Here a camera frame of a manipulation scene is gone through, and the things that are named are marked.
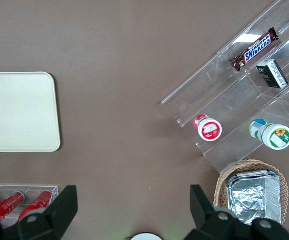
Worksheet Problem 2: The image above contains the small black white box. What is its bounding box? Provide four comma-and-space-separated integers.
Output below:
255, 58, 289, 90

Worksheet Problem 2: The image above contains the light tan wicker basket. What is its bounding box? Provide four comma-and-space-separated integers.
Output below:
213, 158, 289, 226

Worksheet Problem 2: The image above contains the clear acrylic bottle rack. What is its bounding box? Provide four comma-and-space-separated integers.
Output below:
0, 184, 60, 226

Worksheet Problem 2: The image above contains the red cola bottle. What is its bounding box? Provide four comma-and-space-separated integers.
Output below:
17, 190, 54, 224
0, 190, 26, 224

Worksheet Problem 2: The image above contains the beige rectangular tray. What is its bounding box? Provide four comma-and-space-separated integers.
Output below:
0, 71, 61, 153

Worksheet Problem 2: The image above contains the clear acrylic stepped display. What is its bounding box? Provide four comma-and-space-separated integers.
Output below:
160, 0, 289, 176

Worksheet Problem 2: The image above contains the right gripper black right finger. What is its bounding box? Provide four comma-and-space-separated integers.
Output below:
186, 184, 253, 240

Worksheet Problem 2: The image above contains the red lid yogurt bottle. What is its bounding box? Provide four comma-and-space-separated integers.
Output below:
193, 114, 223, 142

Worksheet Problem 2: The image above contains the Snickers chocolate bar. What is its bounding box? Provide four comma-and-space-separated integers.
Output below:
229, 27, 280, 72

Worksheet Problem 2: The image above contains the aluminium foil container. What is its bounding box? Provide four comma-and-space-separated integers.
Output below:
225, 169, 283, 226

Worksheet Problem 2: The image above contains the green lid yogurt bottle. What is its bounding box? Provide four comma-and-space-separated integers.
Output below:
248, 118, 289, 151

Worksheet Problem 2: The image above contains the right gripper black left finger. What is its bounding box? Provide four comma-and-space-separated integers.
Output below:
17, 184, 79, 240

